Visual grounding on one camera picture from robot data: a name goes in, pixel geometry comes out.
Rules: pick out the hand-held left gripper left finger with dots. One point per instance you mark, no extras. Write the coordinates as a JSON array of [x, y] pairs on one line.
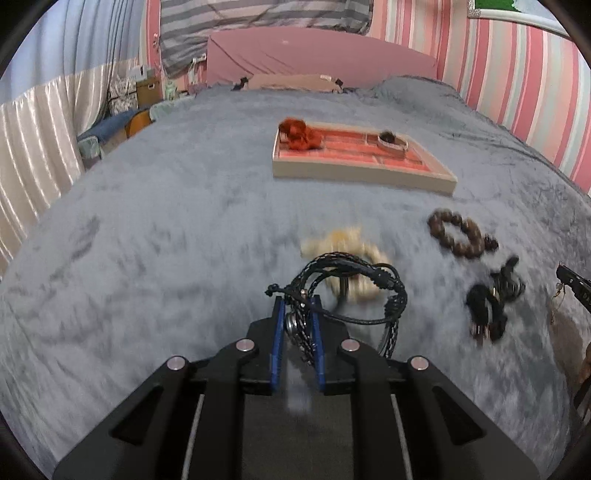
[[277, 344]]

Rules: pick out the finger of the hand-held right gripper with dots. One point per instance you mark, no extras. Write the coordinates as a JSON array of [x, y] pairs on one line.
[[577, 286]]

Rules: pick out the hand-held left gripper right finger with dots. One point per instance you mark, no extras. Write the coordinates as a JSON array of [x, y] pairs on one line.
[[317, 344]]

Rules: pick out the jewelry tray with red lining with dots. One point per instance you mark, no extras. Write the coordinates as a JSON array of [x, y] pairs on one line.
[[360, 178]]

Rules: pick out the person's right hand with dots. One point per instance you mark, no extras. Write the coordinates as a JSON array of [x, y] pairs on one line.
[[586, 364]]

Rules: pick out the red scrunchie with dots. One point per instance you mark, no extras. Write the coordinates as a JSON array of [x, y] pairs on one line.
[[300, 136]]

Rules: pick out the small dark item in tray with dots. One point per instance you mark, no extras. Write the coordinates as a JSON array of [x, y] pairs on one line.
[[392, 143]]

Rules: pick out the light green cloth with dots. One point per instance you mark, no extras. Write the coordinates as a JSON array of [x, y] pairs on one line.
[[168, 108]]

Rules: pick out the orange chair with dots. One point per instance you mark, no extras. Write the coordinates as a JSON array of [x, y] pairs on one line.
[[138, 124]]

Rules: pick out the tan pillow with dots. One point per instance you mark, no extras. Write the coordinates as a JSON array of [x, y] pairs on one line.
[[286, 82]]

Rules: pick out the teal floral fabric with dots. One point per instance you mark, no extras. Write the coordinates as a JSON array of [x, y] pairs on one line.
[[90, 152]]

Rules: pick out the green bottle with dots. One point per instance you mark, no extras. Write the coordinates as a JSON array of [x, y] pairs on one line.
[[171, 91]]

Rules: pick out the blue folded cloth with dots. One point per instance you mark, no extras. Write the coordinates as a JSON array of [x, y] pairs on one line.
[[108, 125]]

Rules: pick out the framed wedding photo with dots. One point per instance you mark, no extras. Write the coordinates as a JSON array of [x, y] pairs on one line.
[[508, 11]]

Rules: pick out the brown cardboard box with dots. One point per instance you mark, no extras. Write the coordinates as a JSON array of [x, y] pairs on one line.
[[148, 91]]

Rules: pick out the pink headboard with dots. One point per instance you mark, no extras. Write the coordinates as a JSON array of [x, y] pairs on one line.
[[323, 53]]

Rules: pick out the floral storage box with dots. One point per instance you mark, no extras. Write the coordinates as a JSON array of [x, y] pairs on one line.
[[122, 94]]

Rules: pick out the cream shiny curtain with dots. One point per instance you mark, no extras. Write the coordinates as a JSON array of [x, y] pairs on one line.
[[41, 152]]

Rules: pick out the small white box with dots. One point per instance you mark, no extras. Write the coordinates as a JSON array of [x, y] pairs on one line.
[[140, 72]]

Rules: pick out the grey striped hanging sheet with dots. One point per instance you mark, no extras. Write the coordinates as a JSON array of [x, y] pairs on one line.
[[258, 23]]

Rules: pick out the blue curtain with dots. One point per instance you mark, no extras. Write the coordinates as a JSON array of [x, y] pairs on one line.
[[69, 41]]

